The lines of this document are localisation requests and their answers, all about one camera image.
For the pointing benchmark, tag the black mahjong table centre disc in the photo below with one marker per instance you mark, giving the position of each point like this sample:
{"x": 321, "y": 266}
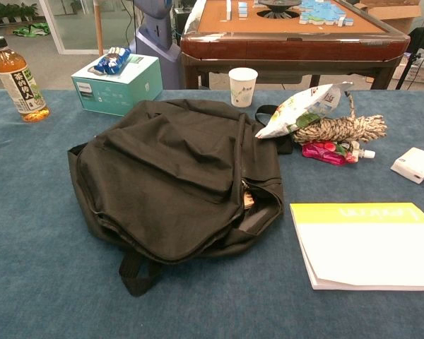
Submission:
{"x": 278, "y": 8}

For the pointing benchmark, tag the brown mahjong table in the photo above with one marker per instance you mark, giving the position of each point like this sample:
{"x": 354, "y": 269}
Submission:
{"x": 286, "y": 47}

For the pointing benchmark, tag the pink drink pouch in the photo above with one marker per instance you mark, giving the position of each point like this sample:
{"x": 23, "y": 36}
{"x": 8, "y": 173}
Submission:
{"x": 321, "y": 152}

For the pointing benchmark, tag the blue cookie snack pack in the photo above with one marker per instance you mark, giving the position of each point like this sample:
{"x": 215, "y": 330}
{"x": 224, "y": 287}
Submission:
{"x": 113, "y": 60}

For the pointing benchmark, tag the white plastic bag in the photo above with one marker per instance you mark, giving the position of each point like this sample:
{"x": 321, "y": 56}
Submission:
{"x": 194, "y": 19}

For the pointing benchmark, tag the yellow white notepad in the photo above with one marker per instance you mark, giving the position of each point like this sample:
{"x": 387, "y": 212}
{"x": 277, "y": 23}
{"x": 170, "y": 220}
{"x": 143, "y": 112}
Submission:
{"x": 367, "y": 247}

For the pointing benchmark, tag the black fabric backpack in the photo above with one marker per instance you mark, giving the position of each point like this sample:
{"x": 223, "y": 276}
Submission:
{"x": 162, "y": 159}

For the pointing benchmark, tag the small white box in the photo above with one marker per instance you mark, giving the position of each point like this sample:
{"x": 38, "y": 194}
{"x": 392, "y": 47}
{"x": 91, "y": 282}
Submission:
{"x": 415, "y": 164}

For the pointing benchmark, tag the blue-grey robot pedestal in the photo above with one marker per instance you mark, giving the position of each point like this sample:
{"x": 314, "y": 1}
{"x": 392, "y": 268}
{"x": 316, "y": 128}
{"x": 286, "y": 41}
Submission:
{"x": 155, "y": 46}

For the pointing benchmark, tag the white chips bag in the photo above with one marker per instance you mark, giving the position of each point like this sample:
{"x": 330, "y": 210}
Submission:
{"x": 304, "y": 106}

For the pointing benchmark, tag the small blue mahjong tile stack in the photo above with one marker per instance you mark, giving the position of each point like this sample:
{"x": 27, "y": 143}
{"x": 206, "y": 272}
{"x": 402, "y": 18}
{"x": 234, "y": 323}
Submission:
{"x": 242, "y": 10}

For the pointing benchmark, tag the brown cardboard box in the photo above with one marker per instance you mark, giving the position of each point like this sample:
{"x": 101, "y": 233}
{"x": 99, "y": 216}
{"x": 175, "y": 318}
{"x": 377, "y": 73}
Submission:
{"x": 392, "y": 14}

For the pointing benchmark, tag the white paper cup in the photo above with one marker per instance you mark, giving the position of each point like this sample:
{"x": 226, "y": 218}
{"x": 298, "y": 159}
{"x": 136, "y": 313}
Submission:
{"x": 243, "y": 88}

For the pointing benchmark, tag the teal cardboard product box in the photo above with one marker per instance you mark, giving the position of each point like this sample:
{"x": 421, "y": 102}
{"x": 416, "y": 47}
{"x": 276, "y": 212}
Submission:
{"x": 127, "y": 90}

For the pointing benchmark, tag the white plastic lattice basket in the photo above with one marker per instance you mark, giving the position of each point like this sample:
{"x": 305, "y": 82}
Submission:
{"x": 420, "y": 72}

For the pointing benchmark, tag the black tripod stand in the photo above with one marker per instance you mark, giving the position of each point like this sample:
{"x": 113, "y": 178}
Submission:
{"x": 423, "y": 26}

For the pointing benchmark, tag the green cloth heap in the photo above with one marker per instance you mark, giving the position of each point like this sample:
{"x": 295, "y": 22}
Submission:
{"x": 30, "y": 30}

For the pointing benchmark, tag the upright white mahjong tile row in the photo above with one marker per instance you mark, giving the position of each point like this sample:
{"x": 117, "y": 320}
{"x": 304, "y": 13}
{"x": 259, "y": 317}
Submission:
{"x": 228, "y": 8}

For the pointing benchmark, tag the tea bottle with black cap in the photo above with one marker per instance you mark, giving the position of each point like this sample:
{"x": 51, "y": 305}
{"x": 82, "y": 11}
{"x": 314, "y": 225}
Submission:
{"x": 17, "y": 81}

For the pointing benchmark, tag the blue felt table cover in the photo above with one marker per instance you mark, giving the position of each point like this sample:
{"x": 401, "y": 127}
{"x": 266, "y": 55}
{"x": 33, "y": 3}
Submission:
{"x": 39, "y": 212}

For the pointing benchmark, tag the blue mahjong tile pile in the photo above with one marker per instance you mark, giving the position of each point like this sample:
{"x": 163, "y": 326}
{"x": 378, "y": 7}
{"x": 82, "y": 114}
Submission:
{"x": 321, "y": 12}

